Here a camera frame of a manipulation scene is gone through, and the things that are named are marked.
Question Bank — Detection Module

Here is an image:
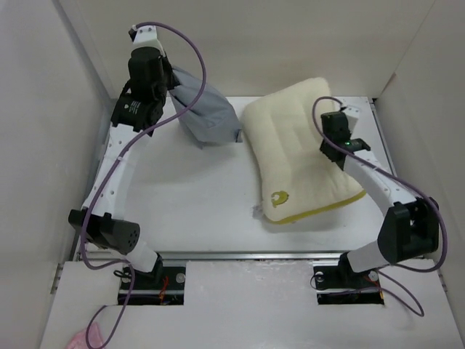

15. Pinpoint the cream yellow pillow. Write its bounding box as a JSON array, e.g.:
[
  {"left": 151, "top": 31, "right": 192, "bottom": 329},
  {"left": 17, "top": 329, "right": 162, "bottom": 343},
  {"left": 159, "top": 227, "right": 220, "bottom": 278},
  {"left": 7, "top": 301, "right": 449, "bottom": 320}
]
[{"left": 241, "top": 77, "right": 365, "bottom": 224}]

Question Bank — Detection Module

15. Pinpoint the grey pillowcase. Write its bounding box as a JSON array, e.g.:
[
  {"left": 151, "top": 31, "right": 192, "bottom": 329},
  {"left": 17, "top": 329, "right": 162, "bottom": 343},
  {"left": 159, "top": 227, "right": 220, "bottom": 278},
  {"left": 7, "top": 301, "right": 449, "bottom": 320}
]
[{"left": 169, "top": 66, "right": 243, "bottom": 148}]

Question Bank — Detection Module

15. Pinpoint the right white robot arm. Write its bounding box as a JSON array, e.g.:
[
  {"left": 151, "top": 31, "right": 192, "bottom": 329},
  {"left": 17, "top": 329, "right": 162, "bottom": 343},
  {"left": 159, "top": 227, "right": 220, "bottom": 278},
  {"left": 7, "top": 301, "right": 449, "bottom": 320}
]
[{"left": 320, "top": 111, "right": 440, "bottom": 286}]

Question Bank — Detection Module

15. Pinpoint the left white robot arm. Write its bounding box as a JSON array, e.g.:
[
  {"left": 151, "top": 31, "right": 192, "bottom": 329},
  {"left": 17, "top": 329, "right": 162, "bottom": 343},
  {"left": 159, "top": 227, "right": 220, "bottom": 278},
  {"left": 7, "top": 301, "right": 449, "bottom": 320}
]
[{"left": 68, "top": 47, "right": 174, "bottom": 289}]

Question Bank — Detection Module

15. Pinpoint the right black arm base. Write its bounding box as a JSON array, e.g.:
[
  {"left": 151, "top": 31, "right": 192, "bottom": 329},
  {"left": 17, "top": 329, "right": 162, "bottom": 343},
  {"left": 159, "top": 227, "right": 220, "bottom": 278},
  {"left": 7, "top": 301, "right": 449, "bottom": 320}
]
[{"left": 310, "top": 260, "right": 384, "bottom": 305}]

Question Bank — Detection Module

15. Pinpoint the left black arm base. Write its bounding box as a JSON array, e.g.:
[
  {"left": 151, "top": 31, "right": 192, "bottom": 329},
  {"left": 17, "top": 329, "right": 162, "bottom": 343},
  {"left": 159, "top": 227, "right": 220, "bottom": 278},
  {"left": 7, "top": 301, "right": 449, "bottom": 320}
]
[{"left": 113, "top": 257, "right": 186, "bottom": 306}]

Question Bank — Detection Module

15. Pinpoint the white pillow care label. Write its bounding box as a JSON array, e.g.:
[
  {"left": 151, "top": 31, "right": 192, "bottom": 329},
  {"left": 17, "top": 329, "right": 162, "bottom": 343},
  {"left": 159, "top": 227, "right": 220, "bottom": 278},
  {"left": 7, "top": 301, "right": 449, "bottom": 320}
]
[{"left": 252, "top": 204, "right": 264, "bottom": 220}]

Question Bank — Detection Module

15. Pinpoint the pink cloth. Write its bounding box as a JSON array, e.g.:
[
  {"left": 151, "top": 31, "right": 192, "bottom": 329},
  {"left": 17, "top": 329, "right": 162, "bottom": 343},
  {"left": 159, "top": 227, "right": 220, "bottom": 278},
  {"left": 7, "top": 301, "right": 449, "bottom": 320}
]
[{"left": 65, "top": 323, "right": 103, "bottom": 349}]

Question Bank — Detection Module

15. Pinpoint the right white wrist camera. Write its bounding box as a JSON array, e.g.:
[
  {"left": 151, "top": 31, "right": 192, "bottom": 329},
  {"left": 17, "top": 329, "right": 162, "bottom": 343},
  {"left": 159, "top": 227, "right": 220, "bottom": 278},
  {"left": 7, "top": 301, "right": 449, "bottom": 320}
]
[{"left": 341, "top": 105, "right": 361, "bottom": 132}]

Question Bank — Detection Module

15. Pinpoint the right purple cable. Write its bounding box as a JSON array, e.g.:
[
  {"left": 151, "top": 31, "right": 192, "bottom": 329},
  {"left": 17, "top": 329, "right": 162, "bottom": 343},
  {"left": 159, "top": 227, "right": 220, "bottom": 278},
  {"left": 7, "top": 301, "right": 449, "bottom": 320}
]
[{"left": 312, "top": 96, "right": 448, "bottom": 318}]

